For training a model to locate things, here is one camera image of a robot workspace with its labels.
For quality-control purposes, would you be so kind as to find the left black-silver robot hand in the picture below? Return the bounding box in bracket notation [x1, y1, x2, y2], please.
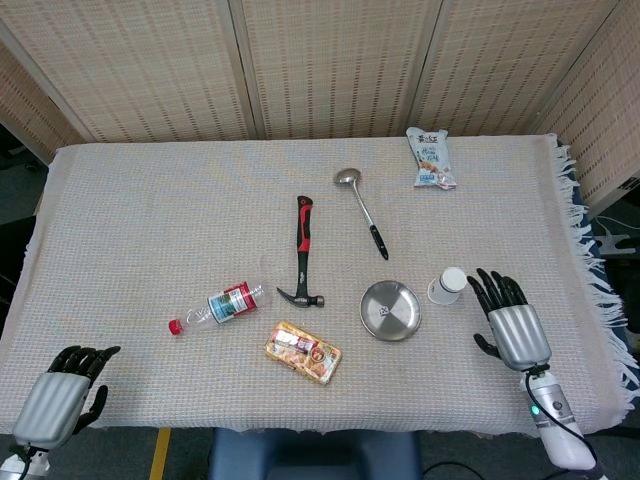
[12, 344, 122, 450]

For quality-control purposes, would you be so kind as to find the right black-silver robot hand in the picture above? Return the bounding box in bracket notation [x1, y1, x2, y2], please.
[465, 268, 553, 372]

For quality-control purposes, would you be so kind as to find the white paper cup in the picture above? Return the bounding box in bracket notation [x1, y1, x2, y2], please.
[426, 266, 469, 306]

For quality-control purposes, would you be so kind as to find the round metal dish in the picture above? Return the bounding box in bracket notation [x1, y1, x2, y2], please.
[359, 280, 424, 343]

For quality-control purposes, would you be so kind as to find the yellow floor tape strip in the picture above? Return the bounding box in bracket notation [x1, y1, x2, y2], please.
[148, 427, 172, 480]

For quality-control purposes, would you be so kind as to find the white stand base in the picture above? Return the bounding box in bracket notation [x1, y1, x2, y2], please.
[594, 214, 640, 259]

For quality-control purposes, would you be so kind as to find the white-blue snack bag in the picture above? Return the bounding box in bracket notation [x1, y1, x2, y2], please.
[405, 126, 458, 191]

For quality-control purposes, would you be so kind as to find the beige waffle-weave tablecloth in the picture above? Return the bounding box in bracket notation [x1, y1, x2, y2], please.
[0, 132, 635, 440]

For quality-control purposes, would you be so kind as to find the clear plastic bottle red cap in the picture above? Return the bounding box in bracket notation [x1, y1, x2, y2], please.
[168, 280, 272, 337]

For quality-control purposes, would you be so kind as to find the yellow curry box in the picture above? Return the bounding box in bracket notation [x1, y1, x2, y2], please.
[264, 320, 344, 387]

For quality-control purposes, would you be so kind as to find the woven folding screen panel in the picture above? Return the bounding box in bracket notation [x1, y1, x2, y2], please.
[229, 0, 444, 141]
[0, 39, 86, 166]
[407, 0, 626, 139]
[532, 0, 640, 216]
[0, 0, 264, 144]

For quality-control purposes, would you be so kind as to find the red-black claw hammer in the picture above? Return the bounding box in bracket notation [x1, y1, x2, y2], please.
[276, 195, 326, 308]

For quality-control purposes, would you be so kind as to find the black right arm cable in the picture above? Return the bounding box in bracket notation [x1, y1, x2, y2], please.
[520, 366, 601, 466]

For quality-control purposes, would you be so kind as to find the steel ladle black handle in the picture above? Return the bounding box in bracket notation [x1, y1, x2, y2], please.
[334, 167, 391, 262]

